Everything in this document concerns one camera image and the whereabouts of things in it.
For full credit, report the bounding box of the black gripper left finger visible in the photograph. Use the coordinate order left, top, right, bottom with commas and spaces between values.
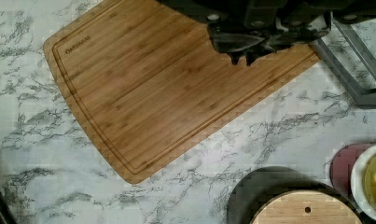
207, 23, 265, 65

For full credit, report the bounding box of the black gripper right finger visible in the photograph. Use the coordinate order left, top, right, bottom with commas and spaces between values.
245, 12, 332, 66

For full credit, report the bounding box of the bamboo cutting board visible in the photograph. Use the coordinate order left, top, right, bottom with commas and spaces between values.
44, 0, 317, 184

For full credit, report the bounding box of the yellow cup in white bowl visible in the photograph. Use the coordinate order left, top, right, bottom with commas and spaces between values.
350, 145, 376, 220

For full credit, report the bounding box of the black jar with wooden lid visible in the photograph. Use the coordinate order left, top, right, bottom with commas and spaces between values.
227, 166, 364, 224

